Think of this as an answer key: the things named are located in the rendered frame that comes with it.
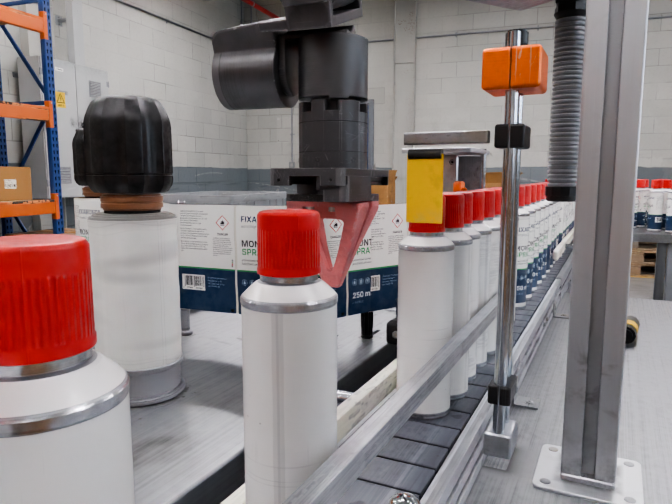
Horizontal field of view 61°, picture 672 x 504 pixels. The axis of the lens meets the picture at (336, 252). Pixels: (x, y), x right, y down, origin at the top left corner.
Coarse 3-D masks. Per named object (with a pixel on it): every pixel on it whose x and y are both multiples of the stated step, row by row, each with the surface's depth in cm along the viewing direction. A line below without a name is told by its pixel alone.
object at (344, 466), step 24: (480, 312) 59; (456, 336) 51; (432, 360) 44; (456, 360) 47; (408, 384) 39; (432, 384) 41; (384, 408) 35; (408, 408) 37; (360, 432) 32; (384, 432) 33; (336, 456) 29; (360, 456) 30; (312, 480) 27; (336, 480) 27
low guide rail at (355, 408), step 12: (396, 360) 59; (384, 372) 55; (396, 372) 56; (372, 384) 52; (384, 384) 53; (396, 384) 57; (360, 396) 49; (372, 396) 51; (384, 396) 54; (348, 408) 47; (360, 408) 48; (372, 408) 51; (348, 420) 46; (360, 420) 49; (348, 432) 47; (240, 492) 34
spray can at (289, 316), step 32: (288, 224) 29; (288, 256) 29; (256, 288) 29; (288, 288) 29; (320, 288) 30; (256, 320) 29; (288, 320) 28; (320, 320) 29; (256, 352) 29; (288, 352) 28; (320, 352) 29; (256, 384) 29; (288, 384) 29; (320, 384) 29; (256, 416) 29; (288, 416) 29; (320, 416) 30; (256, 448) 30; (288, 448) 29; (320, 448) 30; (256, 480) 30; (288, 480) 29
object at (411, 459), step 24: (528, 312) 94; (480, 384) 62; (456, 408) 55; (408, 432) 50; (432, 432) 50; (456, 432) 50; (384, 456) 46; (408, 456) 46; (432, 456) 46; (360, 480) 42; (384, 480) 42; (408, 480) 42; (432, 480) 45
